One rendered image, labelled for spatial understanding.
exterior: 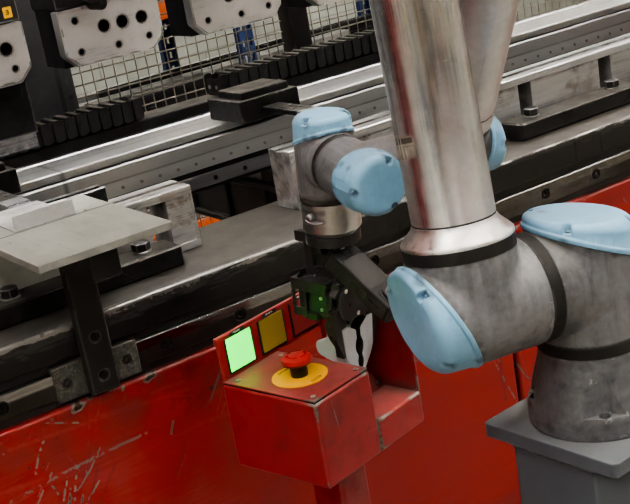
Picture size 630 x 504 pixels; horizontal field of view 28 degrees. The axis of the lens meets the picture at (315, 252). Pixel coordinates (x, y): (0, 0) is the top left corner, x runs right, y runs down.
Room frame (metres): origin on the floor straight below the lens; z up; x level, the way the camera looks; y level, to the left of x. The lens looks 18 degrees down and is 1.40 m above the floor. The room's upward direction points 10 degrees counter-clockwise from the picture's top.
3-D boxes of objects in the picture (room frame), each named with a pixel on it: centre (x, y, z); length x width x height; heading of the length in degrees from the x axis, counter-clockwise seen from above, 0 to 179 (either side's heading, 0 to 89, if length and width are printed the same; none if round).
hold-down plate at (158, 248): (1.65, 0.33, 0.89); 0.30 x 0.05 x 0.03; 122
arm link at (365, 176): (1.43, -0.08, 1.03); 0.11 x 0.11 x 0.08; 19
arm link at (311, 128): (1.52, -0.03, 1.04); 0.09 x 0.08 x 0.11; 19
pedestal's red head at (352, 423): (1.50, 0.02, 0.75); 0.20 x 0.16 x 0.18; 136
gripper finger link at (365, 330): (1.55, -0.02, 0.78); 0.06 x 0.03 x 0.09; 46
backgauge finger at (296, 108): (2.09, 0.02, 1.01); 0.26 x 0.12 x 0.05; 32
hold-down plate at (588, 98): (2.16, -0.49, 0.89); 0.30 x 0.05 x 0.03; 122
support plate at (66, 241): (1.55, 0.31, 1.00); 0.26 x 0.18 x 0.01; 32
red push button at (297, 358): (1.46, 0.05, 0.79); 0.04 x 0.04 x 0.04
